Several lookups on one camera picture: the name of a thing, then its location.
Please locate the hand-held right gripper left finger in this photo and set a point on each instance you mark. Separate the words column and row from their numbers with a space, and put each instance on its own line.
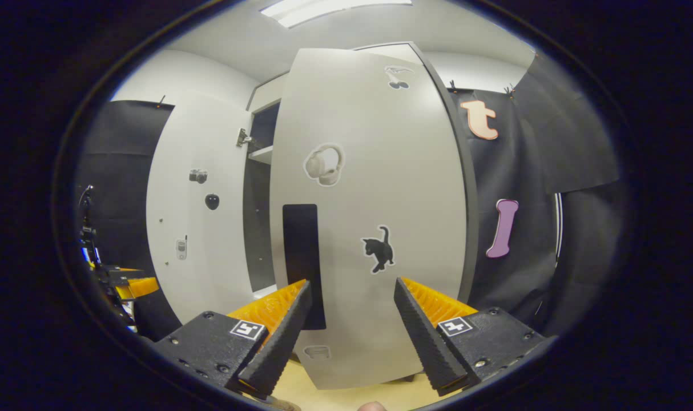
column 283, row 348

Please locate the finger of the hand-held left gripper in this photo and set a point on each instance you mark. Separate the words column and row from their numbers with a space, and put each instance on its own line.
column 141, row 286

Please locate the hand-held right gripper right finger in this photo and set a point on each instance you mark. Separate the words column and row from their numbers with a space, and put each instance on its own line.
column 423, row 342

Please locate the white cabinet door headphone sticker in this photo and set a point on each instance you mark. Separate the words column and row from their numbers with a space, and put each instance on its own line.
column 392, row 188

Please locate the white and grey cabinet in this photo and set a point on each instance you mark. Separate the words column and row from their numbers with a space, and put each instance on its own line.
column 258, row 228

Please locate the white cabinet shelf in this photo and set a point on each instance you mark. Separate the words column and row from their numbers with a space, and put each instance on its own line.
column 262, row 154

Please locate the metal door hinge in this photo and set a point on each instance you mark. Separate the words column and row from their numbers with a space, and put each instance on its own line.
column 244, row 137

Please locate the black backdrop cloth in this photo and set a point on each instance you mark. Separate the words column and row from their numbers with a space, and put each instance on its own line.
column 124, row 148
column 529, row 171

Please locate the large ceiling light panel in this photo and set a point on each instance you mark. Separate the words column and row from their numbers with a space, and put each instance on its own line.
column 323, row 10

